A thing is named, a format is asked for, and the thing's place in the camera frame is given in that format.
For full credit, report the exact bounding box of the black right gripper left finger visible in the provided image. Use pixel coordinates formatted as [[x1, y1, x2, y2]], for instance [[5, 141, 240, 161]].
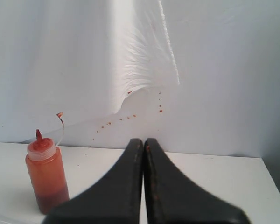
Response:
[[43, 139, 143, 224]]

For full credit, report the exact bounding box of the red sauce squeeze bottle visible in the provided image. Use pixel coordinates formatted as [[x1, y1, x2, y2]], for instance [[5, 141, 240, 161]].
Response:
[[25, 129, 70, 214]]

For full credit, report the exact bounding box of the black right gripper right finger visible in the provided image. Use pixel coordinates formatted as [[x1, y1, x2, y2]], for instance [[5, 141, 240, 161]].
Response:
[[143, 138, 250, 224]]

